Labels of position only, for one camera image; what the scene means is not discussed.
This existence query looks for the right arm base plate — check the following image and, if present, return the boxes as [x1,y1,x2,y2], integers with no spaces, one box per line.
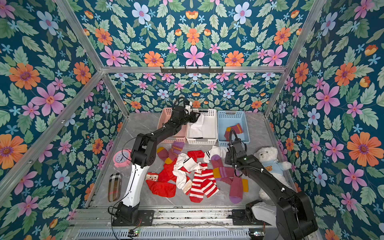
[227,209,270,227]

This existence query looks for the maroon purple cuff sock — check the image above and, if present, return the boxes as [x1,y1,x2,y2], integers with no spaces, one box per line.
[224,124,244,141]

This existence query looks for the black hook rail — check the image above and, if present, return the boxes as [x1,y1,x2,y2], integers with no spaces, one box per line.
[160,67,224,74]

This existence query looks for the blue plastic basket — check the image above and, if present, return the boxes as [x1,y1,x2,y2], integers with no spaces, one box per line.
[218,111,250,147]

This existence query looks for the red plain sock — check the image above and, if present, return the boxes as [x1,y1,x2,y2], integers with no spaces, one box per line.
[159,151,204,182]

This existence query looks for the maroon sock purple toe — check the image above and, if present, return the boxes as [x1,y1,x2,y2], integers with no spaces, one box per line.
[229,174,249,204]

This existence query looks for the white ribbed sock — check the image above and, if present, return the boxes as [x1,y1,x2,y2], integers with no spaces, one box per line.
[172,153,203,195]

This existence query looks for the maroon sock yellow heel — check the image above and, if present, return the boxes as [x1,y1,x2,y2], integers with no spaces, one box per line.
[211,155,235,185]

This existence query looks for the pink alarm clock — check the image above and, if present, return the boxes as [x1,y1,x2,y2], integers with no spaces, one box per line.
[113,149,132,168]

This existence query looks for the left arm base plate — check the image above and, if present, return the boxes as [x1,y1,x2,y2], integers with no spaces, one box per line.
[112,209,155,227]

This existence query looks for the white teddy bear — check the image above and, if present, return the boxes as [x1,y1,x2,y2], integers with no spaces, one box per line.
[254,147,293,189]

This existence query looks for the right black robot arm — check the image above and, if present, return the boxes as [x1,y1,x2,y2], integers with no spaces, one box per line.
[228,130,319,240]

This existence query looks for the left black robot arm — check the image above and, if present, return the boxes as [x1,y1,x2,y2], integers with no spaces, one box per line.
[114,104,201,226]

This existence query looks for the pink plastic basket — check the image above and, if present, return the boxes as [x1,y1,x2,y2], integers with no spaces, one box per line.
[157,108,188,144]

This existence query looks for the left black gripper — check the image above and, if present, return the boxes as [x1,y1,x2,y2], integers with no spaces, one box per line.
[178,112,200,127]

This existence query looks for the white plastic basket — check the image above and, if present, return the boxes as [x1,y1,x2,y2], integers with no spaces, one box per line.
[187,109,218,145]

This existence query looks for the red white striped sock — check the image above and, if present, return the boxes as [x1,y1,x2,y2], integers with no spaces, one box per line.
[189,171,204,203]
[201,170,220,198]

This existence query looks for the white sock black stripes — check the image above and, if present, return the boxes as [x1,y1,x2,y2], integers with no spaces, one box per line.
[203,146,229,163]

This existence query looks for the red santa sock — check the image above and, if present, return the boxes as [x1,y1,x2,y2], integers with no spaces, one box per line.
[146,173,176,198]

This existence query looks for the maroon sock yellow toe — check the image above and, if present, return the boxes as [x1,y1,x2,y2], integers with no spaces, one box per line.
[157,142,185,165]

